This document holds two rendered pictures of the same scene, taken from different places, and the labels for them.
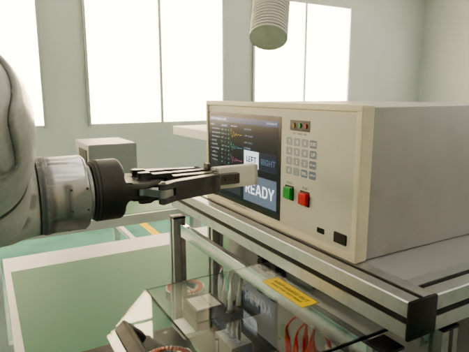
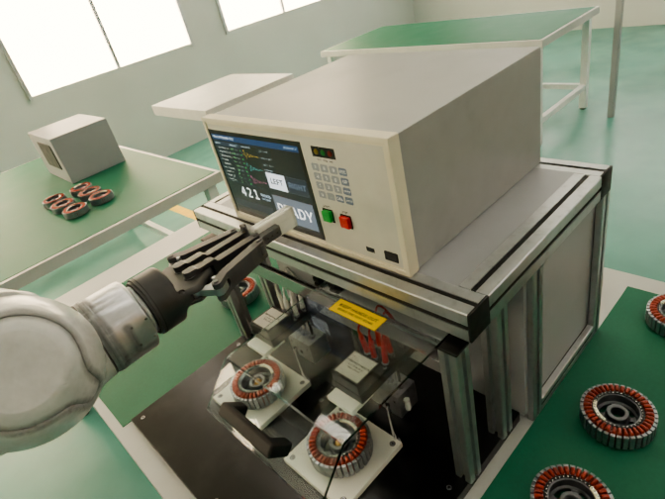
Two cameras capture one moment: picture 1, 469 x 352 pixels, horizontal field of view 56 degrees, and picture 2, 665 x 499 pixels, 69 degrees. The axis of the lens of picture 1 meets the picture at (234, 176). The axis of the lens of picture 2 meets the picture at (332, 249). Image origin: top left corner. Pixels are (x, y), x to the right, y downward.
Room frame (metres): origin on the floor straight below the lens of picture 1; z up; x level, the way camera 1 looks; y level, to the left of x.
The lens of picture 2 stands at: (0.02, 0.01, 1.52)
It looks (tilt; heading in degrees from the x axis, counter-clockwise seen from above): 31 degrees down; 352
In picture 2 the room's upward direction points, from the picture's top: 15 degrees counter-clockwise
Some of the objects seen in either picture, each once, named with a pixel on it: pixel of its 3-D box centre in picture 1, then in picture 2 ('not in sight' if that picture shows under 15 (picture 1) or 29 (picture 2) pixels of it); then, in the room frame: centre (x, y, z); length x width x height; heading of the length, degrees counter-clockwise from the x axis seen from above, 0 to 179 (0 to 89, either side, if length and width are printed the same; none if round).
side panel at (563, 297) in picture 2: not in sight; (563, 304); (0.59, -0.44, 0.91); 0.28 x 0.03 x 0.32; 120
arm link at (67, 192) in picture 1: (64, 193); (120, 324); (0.51, 0.20, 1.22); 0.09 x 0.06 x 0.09; 29
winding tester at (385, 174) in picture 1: (349, 156); (372, 140); (0.83, -0.22, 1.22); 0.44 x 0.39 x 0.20; 30
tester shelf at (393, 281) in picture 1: (340, 218); (377, 200); (0.84, -0.21, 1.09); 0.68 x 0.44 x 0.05; 30
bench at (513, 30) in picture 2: not in sight; (447, 76); (4.03, -1.88, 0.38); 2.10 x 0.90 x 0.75; 30
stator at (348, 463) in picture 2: not in sight; (339, 444); (0.57, 0.01, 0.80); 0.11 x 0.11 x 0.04
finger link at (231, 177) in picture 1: (225, 180); (268, 240); (0.59, 0.01, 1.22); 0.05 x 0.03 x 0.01; 119
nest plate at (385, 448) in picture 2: not in sight; (342, 452); (0.57, 0.01, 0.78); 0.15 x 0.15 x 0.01; 30
